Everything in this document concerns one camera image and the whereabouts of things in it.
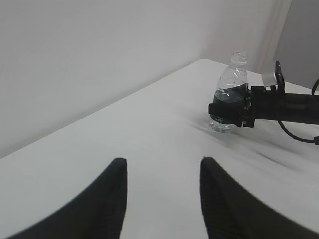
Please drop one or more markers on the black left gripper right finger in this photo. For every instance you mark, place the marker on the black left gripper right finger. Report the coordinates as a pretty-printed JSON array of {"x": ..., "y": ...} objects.
[{"x": 231, "y": 212}]

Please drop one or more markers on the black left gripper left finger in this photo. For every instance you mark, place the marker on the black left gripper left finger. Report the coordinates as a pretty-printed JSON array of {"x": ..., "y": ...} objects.
[{"x": 96, "y": 213}]

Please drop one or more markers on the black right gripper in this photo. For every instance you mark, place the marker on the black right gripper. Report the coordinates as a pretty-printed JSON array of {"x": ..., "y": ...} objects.
[{"x": 240, "y": 114}]

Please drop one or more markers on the clear water bottle green label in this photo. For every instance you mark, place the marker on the clear water bottle green label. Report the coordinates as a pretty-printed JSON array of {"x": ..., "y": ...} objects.
[{"x": 230, "y": 88}]

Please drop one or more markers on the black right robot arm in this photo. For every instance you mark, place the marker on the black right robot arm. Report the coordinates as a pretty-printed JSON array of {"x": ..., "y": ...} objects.
[{"x": 261, "y": 104}]

